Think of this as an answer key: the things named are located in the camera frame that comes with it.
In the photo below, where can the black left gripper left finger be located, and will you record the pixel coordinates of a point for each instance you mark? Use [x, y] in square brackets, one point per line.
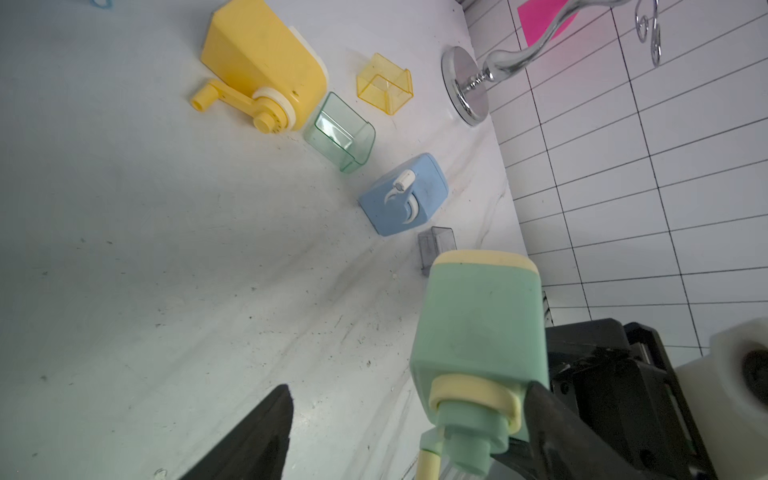
[257, 447]

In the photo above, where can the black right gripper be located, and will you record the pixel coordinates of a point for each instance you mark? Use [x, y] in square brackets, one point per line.
[623, 371]

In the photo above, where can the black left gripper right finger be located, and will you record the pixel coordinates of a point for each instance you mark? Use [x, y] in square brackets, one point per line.
[563, 446]

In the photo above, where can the mint green pencil sharpener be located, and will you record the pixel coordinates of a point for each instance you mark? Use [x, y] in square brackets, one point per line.
[479, 344]

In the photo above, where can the clear mint sharpener tray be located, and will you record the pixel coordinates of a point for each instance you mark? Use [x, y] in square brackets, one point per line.
[341, 135]

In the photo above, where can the clear yellow sharpener tray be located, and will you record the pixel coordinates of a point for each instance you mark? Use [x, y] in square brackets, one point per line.
[384, 85]

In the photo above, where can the yellow pencil sharpener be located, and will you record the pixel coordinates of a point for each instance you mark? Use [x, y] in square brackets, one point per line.
[262, 67]

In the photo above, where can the clear grey sharpener tray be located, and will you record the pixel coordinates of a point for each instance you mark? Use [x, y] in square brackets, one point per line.
[432, 243]

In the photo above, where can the chrome cup holder stand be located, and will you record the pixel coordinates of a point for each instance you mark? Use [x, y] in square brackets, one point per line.
[583, 59]

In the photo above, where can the magenta plastic goblet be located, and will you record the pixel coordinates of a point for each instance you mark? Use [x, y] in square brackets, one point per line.
[536, 16]

